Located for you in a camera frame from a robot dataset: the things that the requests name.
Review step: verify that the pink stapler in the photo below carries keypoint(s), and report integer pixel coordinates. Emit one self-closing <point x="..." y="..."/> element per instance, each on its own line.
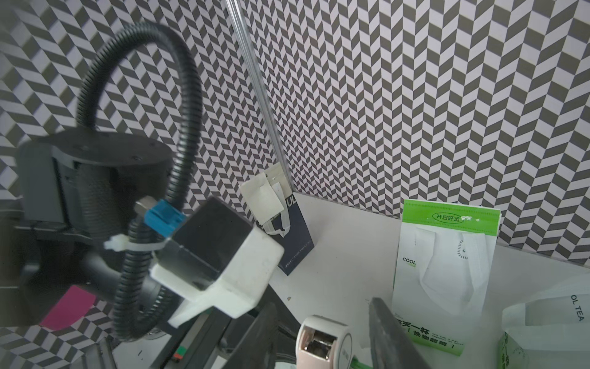
<point x="323" y="343"/>

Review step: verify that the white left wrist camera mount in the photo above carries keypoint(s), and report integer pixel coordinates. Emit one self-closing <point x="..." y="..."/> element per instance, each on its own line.
<point x="214" y="258"/>

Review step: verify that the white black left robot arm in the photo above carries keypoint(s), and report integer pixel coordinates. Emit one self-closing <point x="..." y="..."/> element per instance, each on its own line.
<point x="100" y="209"/>

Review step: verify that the green white tea bag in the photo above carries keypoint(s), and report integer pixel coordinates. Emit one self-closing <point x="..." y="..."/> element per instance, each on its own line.
<point x="443" y="267"/>
<point x="548" y="330"/>
<point x="355" y="364"/>

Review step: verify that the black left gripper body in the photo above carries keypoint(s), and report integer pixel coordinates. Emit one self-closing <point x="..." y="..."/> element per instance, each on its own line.
<point x="197" y="344"/>

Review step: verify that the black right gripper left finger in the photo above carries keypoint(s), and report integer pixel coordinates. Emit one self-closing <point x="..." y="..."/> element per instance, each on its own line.
<point x="254" y="346"/>

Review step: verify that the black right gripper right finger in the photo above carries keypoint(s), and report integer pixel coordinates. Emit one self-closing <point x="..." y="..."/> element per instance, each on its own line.
<point x="389" y="344"/>

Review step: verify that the navy and cream tote bag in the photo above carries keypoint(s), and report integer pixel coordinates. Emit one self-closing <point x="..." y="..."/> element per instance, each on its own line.
<point x="270" y="199"/>

